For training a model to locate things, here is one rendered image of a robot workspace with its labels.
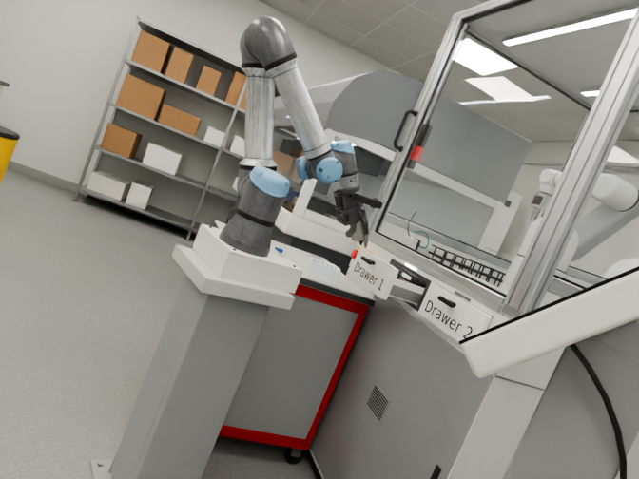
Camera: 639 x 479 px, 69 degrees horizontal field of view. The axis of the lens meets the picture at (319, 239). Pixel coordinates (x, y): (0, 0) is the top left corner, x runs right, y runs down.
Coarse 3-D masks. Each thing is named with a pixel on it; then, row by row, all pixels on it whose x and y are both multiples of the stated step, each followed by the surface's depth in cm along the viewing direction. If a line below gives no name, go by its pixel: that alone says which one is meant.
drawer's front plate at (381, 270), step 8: (360, 248) 176; (360, 256) 174; (368, 256) 169; (376, 256) 166; (360, 264) 172; (368, 264) 167; (376, 264) 162; (384, 264) 157; (352, 272) 176; (360, 272) 170; (368, 272) 165; (376, 272) 160; (384, 272) 155; (392, 272) 151; (360, 280) 168; (368, 280) 163; (376, 280) 158; (384, 280) 154; (392, 280) 151; (368, 288) 161; (376, 288) 157; (384, 288) 152; (384, 296) 151
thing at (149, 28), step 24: (144, 24) 473; (192, 48) 500; (120, 72) 471; (144, 72) 510; (240, 72) 526; (240, 96) 501; (96, 144) 495; (96, 168) 525; (96, 192) 498; (216, 192) 515; (168, 216) 529
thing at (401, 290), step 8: (400, 280) 154; (392, 288) 154; (400, 288) 155; (408, 288) 156; (416, 288) 157; (392, 296) 155; (400, 296) 155; (408, 296) 156; (416, 296) 157; (416, 304) 158
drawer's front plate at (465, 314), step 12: (432, 288) 151; (432, 300) 149; (456, 300) 139; (420, 312) 153; (432, 312) 147; (444, 312) 142; (456, 312) 137; (468, 312) 133; (480, 312) 129; (444, 324) 140; (456, 324) 136; (468, 324) 132; (480, 324) 127; (456, 336) 134; (468, 336) 130
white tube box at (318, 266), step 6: (312, 258) 194; (312, 264) 186; (318, 264) 186; (324, 264) 191; (312, 270) 187; (318, 270) 187; (324, 270) 187; (330, 270) 187; (336, 270) 187; (330, 276) 187; (336, 276) 187
